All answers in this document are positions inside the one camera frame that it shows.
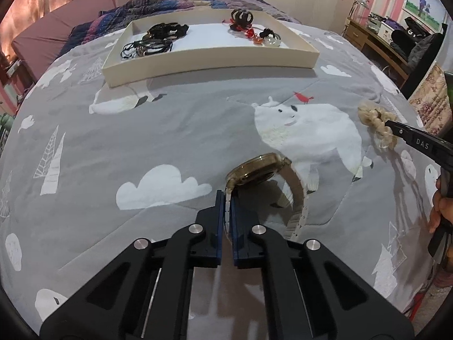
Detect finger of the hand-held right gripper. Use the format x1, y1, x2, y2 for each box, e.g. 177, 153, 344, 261
384, 120, 453, 166

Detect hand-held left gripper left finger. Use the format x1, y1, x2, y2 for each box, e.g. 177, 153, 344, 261
39, 189, 225, 340

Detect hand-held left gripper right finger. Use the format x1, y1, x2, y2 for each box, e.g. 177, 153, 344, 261
230, 198, 414, 340

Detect blonde braided hair tie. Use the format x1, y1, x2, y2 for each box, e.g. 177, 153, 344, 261
357, 101, 403, 151

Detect gold wristwatch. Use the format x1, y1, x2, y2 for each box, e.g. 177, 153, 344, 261
225, 152, 312, 246

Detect white shallow box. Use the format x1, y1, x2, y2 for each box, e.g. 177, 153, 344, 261
102, 9, 321, 88

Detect red beaded charm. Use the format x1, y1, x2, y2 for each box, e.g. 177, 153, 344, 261
246, 28, 265, 47

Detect bunch of black bracelets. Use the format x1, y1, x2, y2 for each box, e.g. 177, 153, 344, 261
120, 22, 190, 61

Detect red braided bracelet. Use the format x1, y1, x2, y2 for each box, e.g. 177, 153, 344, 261
223, 19, 253, 35

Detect black hair claw clip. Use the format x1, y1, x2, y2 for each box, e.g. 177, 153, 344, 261
231, 8, 254, 27

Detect person's right hand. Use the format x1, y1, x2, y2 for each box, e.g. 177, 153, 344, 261
428, 177, 453, 234

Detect floral cloth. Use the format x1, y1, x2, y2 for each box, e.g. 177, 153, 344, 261
409, 65, 451, 136

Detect black chair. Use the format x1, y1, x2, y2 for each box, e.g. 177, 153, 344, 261
401, 33, 445, 98

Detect black bag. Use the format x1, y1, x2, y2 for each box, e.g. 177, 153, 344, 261
389, 17, 437, 54

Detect wooden desk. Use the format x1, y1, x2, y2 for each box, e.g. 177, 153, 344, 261
345, 18, 415, 80

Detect white storage box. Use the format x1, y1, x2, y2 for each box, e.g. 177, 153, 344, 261
368, 19, 390, 40

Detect grey printed blanket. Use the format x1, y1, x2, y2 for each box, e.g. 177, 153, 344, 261
0, 25, 446, 333

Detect desk lamp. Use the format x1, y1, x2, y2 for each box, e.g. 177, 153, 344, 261
349, 0, 371, 19

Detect striped purple quilt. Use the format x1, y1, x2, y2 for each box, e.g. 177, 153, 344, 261
58, 0, 302, 58

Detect pink mattress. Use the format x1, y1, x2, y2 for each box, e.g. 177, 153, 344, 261
10, 0, 117, 83

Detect wall poster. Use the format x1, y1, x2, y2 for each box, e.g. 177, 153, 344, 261
403, 0, 444, 33

